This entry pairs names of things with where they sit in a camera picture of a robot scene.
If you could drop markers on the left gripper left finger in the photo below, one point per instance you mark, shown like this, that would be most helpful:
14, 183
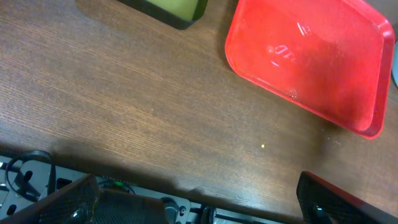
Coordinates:
73, 203

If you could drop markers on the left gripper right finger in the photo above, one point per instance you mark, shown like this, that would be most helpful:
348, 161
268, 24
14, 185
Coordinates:
322, 202

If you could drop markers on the light green plate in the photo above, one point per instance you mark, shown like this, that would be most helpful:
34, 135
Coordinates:
395, 65

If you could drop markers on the red plastic tray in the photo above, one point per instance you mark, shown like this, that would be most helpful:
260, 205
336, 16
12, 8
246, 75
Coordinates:
330, 57

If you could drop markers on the black tray with soapy water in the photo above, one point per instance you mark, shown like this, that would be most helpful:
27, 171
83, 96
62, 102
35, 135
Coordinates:
179, 14

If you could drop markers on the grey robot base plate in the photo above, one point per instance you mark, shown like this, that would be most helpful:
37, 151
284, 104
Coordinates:
25, 183

